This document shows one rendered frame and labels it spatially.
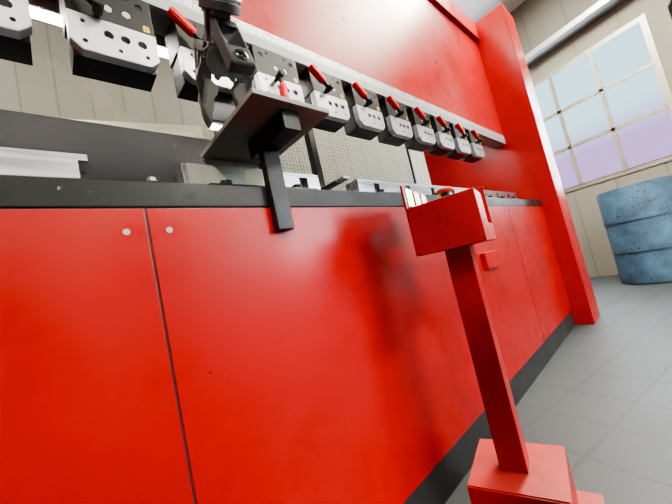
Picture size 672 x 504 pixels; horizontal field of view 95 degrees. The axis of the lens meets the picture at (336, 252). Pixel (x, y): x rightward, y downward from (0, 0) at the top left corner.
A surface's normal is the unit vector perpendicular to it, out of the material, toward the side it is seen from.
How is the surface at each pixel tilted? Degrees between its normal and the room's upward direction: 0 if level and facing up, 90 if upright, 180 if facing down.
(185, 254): 90
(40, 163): 90
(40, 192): 90
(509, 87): 90
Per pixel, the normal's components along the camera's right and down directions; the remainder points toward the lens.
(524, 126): -0.73, 0.11
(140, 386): 0.66, -0.21
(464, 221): -0.54, 0.05
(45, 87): 0.48, -0.18
